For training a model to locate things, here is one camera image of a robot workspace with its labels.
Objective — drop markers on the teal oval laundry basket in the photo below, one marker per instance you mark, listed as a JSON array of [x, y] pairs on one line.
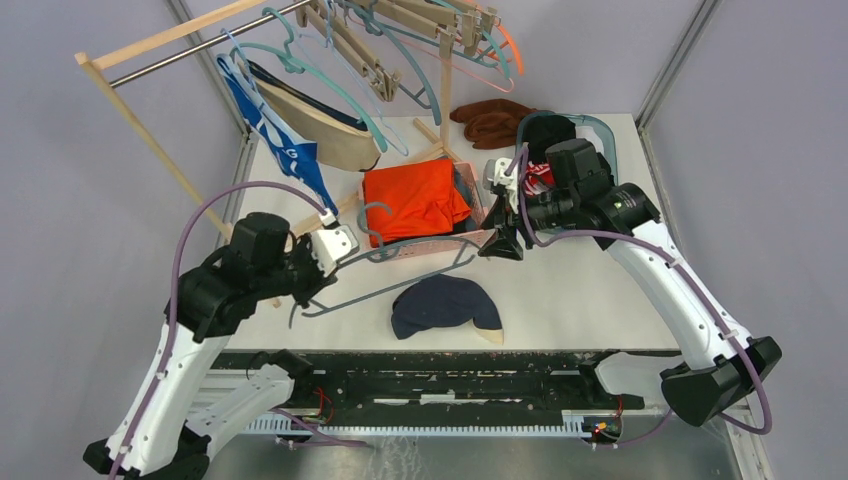
[[586, 127]]

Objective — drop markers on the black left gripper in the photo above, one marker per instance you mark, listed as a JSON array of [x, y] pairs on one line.
[[319, 281]]

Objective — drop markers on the wooden clip hanger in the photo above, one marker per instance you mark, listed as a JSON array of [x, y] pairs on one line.
[[334, 31]]

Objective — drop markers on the teal plastic hanger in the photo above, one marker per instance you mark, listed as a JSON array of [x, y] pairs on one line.
[[295, 60]]

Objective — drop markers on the cream navy labelled underwear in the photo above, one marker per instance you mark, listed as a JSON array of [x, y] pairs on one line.
[[443, 301]]

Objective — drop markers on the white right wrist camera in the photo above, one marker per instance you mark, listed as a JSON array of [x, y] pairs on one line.
[[501, 179]]

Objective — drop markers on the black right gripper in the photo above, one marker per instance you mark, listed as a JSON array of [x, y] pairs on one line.
[[504, 242]]

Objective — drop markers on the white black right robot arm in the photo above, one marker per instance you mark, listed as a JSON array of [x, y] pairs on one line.
[[723, 365]]

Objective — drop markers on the grey-blue plastic hanger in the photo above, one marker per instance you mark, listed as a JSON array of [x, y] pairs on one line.
[[466, 251]]

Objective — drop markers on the pink perforated plastic basket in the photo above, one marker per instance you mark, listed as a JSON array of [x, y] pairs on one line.
[[469, 173]]

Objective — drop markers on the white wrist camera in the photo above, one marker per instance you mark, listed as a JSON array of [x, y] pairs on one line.
[[332, 243], [501, 179]]

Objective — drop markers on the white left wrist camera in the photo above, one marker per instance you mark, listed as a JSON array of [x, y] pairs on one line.
[[332, 243]]

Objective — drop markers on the orange plastic hanger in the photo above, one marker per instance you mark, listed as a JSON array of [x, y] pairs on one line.
[[486, 41]]

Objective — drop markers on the red white garment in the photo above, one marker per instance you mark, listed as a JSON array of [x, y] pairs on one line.
[[538, 179]]

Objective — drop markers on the beige navy-trimmed underwear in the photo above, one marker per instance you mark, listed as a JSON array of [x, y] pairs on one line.
[[343, 142]]

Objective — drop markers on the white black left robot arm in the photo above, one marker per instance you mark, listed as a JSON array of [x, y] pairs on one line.
[[160, 438]]

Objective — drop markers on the brown cloth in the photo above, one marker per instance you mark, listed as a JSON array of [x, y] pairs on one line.
[[491, 124]]

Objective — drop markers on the dark garment under orange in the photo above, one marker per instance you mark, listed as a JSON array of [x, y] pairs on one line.
[[469, 223]]

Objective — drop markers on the orange folded garment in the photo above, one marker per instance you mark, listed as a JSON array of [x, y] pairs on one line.
[[421, 200]]

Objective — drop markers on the black garment in basket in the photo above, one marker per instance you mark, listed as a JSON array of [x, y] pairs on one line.
[[542, 132]]

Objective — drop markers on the blue white-lettered underwear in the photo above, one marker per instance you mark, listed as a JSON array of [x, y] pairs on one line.
[[295, 155]]

